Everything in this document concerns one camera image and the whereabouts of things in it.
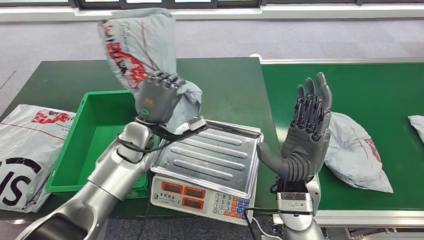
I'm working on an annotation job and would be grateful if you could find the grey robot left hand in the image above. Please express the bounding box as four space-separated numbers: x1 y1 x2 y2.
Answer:
134 71 186 125

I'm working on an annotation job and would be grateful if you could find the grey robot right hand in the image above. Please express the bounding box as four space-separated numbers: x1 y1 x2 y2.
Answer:
256 72 333 183

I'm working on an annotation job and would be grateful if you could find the grey package with red print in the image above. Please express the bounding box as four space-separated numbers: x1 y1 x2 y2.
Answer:
97 8 204 133

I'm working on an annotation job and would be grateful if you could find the grey crumpled package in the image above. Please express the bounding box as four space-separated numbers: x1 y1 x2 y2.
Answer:
408 114 424 144
323 111 394 194

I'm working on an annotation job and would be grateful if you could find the green plastic basket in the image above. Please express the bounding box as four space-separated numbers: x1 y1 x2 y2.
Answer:
44 90 161 200

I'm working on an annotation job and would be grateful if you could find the electronic scale with steel tray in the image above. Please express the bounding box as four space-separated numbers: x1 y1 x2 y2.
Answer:
149 119 265 227

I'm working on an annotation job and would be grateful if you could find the green conveyor belt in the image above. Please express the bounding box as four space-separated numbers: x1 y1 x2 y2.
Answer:
250 53 424 240

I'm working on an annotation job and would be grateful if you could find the white bag with black letters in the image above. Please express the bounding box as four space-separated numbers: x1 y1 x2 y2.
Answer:
0 104 77 215

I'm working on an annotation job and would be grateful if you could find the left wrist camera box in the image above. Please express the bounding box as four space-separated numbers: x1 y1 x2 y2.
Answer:
152 115 209 142

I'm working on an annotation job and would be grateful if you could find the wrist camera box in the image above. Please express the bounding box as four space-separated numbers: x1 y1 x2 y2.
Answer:
276 191 315 215
152 115 209 142

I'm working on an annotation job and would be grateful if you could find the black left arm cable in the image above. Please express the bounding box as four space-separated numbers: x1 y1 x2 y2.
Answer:
115 133 173 154

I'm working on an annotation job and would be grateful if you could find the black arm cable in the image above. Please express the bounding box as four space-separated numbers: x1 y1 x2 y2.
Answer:
115 133 173 154
243 206 282 240

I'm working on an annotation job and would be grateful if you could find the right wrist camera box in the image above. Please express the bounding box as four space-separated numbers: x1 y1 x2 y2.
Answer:
276 191 315 215

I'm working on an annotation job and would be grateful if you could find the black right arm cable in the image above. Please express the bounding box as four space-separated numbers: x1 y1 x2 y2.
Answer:
243 206 282 240

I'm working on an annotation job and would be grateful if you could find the dark window frame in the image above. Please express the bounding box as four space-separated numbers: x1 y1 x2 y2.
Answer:
68 0 268 10

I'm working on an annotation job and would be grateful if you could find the white scale cable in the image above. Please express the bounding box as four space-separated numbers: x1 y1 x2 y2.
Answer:
252 216 282 240

